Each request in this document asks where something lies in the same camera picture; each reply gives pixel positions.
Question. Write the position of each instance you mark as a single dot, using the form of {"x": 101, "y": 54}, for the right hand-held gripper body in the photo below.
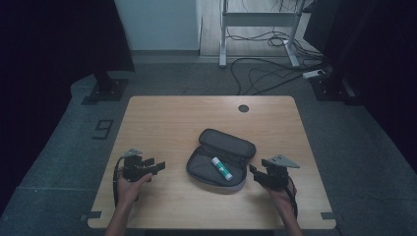
{"x": 277, "y": 173}

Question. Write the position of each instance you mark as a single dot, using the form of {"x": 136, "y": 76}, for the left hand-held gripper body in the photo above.
{"x": 134, "y": 168}

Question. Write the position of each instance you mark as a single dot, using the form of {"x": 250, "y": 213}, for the white green glue stick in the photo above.
{"x": 222, "y": 168}

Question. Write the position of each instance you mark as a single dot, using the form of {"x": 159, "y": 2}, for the dark grey pencil case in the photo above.
{"x": 219, "y": 157}

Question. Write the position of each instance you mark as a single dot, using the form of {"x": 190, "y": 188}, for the person's left hand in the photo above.
{"x": 129, "y": 193}

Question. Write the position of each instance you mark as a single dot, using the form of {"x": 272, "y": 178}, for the person's right hand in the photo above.
{"x": 282, "y": 198}

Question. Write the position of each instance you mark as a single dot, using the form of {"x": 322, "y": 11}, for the black round table grommet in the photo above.
{"x": 243, "y": 108}

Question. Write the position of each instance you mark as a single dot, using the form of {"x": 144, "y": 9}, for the black stand base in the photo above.
{"x": 108, "y": 90}
{"x": 331, "y": 88}

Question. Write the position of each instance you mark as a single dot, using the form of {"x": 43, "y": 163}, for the white power strip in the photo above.
{"x": 313, "y": 74}

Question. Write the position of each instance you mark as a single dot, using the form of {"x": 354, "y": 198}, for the dark curtain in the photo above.
{"x": 49, "y": 49}
{"x": 377, "y": 49}

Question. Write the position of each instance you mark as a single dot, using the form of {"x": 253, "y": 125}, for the white metal desk frame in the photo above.
{"x": 259, "y": 19}

